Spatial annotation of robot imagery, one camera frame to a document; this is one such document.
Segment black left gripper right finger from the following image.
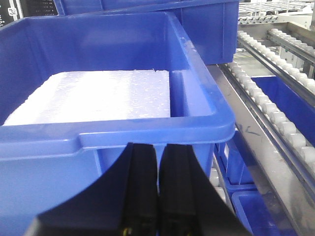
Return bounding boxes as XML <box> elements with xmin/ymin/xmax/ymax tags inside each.
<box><xmin>159</xmin><ymin>144</ymin><xmax>249</xmax><ymax>236</ymax></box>

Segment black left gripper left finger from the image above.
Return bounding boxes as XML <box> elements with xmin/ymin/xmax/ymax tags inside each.
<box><xmin>25</xmin><ymin>143</ymin><xmax>158</xmax><ymax>236</ymax></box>

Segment blue bin with foam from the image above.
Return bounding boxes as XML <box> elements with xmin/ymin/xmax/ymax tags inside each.
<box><xmin>0</xmin><ymin>12</ymin><xmax>235</xmax><ymax>236</ymax></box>

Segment blue bin lower shelf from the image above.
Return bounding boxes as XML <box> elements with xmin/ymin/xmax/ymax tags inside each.
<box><xmin>252</xmin><ymin>76</ymin><xmax>315</xmax><ymax>145</ymax></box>

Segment large blue plastic bin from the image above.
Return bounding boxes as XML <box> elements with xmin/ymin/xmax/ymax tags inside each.
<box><xmin>54</xmin><ymin>0</ymin><xmax>239</xmax><ymax>65</ymax></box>

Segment white foam sheet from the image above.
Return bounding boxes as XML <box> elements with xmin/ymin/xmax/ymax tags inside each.
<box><xmin>4</xmin><ymin>70</ymin><xmax>171</xmax><ymax>125</ymax></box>

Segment white roller track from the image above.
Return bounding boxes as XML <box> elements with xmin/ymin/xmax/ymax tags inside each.
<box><xmin>238</xmin><ymin>28</ymin><xmax>315</xmax><ymax>94</ymax></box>
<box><xmin>227</xmin><ymin>61</ymin><xmax>315</xmax><ymax>164</ymax></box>

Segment far right white roller track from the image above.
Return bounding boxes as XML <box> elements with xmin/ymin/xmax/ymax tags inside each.
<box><xmin>238</xmin><ymin>28</ymin><xmax>315</xmax><ymax>94</ymax></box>

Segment stainless steel shelf frame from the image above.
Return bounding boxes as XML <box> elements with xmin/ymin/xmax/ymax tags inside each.
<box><xmin>208</xmin><ymin>22</ymin><xmax>315</xmax><ymax>236</ymax></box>

